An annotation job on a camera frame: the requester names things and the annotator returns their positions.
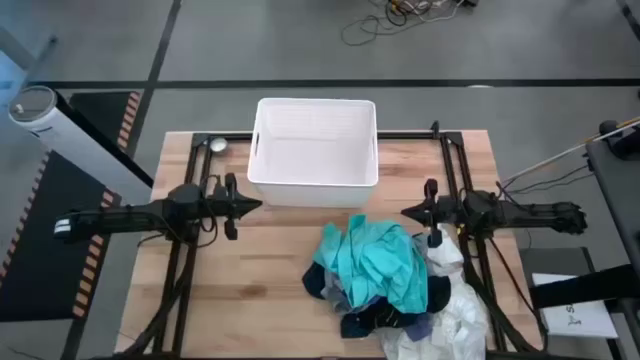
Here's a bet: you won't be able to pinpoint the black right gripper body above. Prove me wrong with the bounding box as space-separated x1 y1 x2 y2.
423 178 469 249

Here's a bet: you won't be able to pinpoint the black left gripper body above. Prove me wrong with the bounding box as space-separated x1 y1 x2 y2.
199 172 240 242

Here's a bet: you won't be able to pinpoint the white garment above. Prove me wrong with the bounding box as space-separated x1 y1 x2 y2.
377 224 491 360

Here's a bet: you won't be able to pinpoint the navy dotted garment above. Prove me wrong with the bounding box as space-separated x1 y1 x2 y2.
339 297 432 340

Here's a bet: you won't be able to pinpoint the teal garment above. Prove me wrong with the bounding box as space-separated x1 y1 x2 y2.
312 213 430 315

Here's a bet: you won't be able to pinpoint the black garment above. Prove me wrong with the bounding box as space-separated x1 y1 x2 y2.
427 273 452 314

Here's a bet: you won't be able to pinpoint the white perforated plastic basket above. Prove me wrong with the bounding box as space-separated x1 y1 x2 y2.
246 97 380 209

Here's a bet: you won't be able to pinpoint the navy Puma garment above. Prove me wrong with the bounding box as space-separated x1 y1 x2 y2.
301 261 329 301

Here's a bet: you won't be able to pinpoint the grey garment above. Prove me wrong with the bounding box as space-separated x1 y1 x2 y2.
319 269 361 315

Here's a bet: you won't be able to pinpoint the purple garment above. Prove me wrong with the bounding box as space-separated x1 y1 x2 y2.
402 322 435 344

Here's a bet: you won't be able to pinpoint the thin metal rod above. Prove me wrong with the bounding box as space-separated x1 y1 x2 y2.
502 117 640 184

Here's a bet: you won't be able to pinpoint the small black orange-striped floor mat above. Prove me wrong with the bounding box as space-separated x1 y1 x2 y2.
67 89 144 152

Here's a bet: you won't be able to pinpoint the black flat bar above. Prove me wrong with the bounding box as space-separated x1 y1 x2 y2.
528 263 640 310

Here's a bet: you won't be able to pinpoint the white cylinder with dark top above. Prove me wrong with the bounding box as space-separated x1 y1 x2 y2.
7 84 154 204

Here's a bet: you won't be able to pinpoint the white paper sheet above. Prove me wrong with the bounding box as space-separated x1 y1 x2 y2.
531 272 620 340

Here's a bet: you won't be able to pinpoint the black desk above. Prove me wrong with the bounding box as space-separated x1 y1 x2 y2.
584 127 640 281

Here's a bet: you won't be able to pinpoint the large black orange-striped floor mat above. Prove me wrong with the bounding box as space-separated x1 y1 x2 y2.
0 149 121 322

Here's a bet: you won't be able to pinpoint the black device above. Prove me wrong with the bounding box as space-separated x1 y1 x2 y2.
598 118 640 160

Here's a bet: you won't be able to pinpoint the black aluminium rig frame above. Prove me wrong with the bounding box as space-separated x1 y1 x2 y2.
112 119 549 360

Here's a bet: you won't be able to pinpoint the dark loose cables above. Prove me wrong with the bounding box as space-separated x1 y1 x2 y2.
504 164 596 197

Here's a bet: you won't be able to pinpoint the floor cable tangle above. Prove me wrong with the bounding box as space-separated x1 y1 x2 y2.
341 0 481 47

